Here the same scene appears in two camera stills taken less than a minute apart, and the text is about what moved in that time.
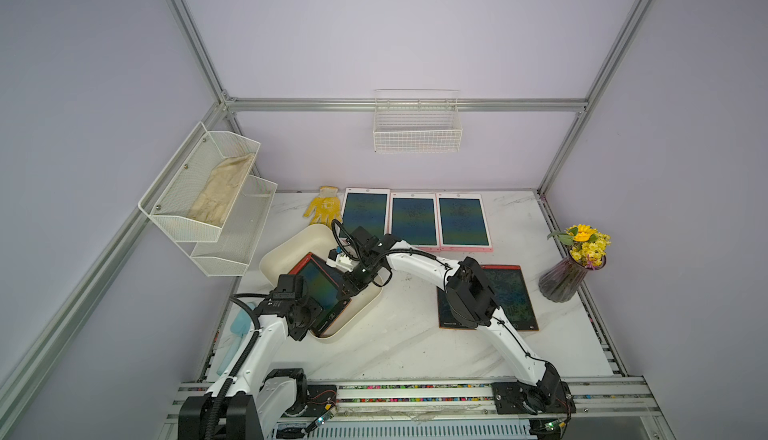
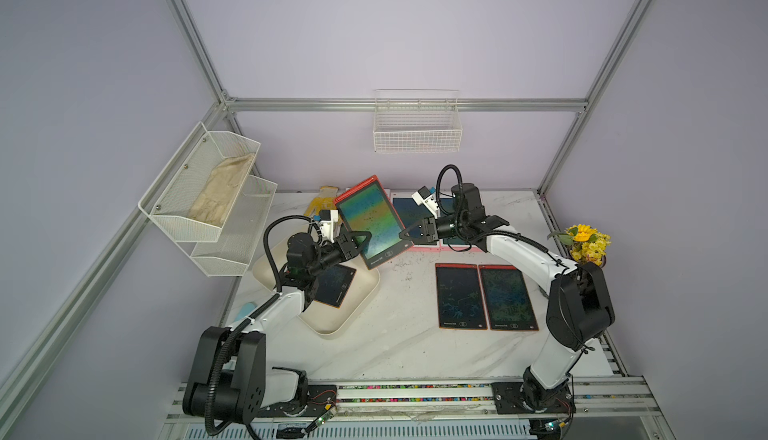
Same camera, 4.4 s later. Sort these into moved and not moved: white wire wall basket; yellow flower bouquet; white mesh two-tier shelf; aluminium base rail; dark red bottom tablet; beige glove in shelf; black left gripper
Moved: black left gripper
Not moved: aluminium base rail; dark red bottom tablet; yellow flower bouquet; white wire wall basket; white mesh two-tier shelf; beige glove in shelf
